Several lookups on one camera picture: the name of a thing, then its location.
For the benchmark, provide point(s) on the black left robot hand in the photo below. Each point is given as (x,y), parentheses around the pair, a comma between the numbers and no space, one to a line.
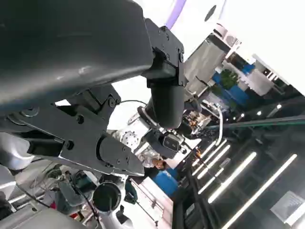
(71,43)

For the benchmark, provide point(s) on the lilac plate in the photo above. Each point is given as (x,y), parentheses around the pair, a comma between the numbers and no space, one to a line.
(175,12)

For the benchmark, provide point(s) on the grey metal cabinet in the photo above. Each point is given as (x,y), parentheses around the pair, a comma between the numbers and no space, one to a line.
(205,62)

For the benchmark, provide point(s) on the person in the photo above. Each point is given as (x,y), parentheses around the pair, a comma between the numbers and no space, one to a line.
(159,164)

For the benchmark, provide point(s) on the black round canister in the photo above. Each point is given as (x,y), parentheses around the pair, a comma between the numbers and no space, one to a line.
(106,196)

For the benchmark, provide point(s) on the green plant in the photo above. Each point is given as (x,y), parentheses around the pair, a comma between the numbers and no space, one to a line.
(229,78)

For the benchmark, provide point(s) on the blue box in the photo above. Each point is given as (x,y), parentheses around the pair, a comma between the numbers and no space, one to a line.
(165,182)

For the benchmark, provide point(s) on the blue cabinet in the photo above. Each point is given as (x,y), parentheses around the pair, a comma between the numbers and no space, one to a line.
(234,93)

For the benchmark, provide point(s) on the grey rounded cover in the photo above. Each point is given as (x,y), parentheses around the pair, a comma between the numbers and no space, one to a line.
(47,218)

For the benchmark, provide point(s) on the white ceiling light strip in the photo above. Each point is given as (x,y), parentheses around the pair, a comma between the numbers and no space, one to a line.
(232,177)
(213,162)
(259,190)

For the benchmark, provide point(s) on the white paper sign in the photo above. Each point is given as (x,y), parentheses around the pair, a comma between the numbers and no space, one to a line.
(289,206)

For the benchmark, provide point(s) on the green metal rail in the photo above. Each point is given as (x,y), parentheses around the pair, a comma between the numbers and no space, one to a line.
(262,124)

